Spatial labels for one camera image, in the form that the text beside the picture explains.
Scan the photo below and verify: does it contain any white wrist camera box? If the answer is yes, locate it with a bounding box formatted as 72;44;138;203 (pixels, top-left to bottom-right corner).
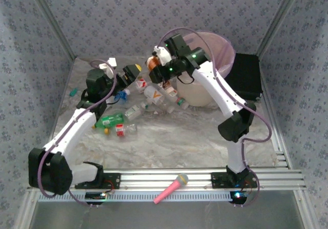
98;57;118;78
153;45;172;66

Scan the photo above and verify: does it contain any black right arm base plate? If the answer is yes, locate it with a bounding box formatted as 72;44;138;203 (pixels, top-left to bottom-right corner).
210;172;258;189

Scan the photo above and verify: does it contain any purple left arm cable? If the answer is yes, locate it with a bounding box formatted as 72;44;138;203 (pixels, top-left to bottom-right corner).
37;59;118;207

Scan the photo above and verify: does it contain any small red-white carton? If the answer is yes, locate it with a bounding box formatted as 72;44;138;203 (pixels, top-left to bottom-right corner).
135;77;149;94

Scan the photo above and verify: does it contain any small bottle green red label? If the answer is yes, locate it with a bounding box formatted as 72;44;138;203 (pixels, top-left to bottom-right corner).
175;96;190;110

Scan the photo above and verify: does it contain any white bottle with orange mark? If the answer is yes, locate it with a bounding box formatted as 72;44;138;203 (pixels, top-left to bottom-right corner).
143;85;176;113

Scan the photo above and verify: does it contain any green bottle with yellow cap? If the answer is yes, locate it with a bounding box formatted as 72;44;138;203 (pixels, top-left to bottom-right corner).
91;112;126;130

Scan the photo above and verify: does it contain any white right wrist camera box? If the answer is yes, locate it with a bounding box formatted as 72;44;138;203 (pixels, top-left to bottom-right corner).
153;45;172;66

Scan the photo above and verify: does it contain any clear bottle with red label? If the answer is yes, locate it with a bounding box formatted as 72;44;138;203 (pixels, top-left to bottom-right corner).
104;123;138;137

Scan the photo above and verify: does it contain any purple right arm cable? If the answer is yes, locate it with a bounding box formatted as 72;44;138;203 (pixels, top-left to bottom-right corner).
156;28;272;208

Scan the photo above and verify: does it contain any brown plastic bottle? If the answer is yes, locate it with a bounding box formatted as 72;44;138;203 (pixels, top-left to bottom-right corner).
145;55;161;73

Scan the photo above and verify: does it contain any black case with chrome corners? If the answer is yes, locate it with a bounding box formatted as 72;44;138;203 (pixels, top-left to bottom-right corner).
224;52;264;101

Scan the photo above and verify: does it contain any white slotted cable duct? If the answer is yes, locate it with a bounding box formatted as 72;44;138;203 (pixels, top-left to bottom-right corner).
38;191;233;202

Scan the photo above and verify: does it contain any metal corner post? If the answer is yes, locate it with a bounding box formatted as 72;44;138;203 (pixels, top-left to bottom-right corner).
256;0;307;58
25;0;77;59

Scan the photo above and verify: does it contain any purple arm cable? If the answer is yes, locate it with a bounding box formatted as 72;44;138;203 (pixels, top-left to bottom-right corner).
156;28;272;208
37;59;118;207

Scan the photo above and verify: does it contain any clear bottle with blue label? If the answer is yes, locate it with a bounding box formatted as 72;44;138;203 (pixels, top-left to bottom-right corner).
112;89;128;104

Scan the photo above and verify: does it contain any clear bottle with green cap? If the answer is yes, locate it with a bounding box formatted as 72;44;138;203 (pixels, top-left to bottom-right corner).
124;101;150;121

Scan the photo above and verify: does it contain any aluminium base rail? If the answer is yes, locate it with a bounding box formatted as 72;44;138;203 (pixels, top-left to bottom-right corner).
28;169;307;191

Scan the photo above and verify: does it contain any pink toy microphone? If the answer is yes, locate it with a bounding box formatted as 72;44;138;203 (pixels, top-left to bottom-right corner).
153;173;190;204

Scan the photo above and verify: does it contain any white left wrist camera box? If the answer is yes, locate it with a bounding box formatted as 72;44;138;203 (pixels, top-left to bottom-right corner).
98;57;118;78

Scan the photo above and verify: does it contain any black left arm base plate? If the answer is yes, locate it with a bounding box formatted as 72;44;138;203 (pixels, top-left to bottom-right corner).
74;172;121;190

